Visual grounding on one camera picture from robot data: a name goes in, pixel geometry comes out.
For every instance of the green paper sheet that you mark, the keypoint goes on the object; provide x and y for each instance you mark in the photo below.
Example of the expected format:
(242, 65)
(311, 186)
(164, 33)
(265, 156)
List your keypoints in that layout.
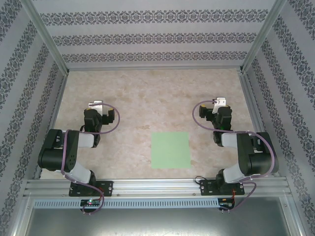
(171, 150)

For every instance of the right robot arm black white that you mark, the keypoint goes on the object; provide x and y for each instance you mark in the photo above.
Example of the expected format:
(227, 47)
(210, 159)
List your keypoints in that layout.
(258, 157)

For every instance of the aluminium frame post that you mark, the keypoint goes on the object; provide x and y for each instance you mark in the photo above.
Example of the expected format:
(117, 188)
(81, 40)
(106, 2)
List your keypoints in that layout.
(263, 37)
(46, 37)

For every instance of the aluminium mounting rail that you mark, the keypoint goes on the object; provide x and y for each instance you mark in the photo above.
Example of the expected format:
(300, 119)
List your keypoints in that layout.
(157, 186)

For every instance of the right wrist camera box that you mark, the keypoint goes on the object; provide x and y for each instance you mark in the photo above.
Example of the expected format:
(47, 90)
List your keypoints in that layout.
(219, 103)

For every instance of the grey metal sheet panel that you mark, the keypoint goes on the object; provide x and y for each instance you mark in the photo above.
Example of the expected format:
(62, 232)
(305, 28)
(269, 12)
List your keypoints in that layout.
(157, 221)

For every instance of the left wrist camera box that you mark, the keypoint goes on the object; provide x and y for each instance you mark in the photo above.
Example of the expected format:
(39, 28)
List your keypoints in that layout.
(98, 106)

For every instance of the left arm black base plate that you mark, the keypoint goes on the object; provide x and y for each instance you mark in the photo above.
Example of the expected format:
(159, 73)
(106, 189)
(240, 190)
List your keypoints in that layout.
(108, 188)

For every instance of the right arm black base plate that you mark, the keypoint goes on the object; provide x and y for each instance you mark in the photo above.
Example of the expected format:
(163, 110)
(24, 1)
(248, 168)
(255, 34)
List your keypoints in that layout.
(206, 188)

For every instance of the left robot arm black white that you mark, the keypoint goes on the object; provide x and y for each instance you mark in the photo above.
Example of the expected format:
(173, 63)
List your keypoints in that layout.
(56, 152)

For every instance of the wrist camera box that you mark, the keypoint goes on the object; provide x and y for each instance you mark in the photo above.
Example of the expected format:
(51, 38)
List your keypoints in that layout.
(219, 103)
(98, 106)

